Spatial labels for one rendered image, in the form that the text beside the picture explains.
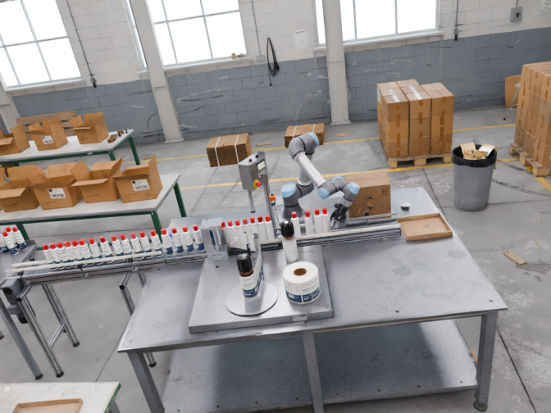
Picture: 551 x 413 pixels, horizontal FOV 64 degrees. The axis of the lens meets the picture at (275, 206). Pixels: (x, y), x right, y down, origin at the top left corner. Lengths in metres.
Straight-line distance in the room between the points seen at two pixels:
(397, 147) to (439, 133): 0.56
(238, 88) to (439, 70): 3.50
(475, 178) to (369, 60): 3.77
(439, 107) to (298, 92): 2.99
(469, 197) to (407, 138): 1.44
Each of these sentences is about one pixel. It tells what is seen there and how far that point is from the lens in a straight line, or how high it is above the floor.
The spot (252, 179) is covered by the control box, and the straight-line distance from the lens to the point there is 2.89.
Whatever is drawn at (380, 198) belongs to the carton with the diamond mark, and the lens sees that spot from 3.24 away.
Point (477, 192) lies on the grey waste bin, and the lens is 5.07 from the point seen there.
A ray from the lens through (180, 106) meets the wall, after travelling 8.69.
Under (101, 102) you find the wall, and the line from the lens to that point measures 9.28.
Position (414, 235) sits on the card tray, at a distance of 3.08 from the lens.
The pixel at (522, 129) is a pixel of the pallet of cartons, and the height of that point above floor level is 0.39.
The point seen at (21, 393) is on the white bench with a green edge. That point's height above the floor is 0.80.
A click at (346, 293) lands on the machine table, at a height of 0.83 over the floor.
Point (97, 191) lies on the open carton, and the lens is 4.71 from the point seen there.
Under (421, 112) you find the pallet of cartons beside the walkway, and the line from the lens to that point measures 6.07.
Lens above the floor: 2.51
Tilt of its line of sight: 27 degrees down
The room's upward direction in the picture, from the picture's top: 9 degrees counter-clockwise
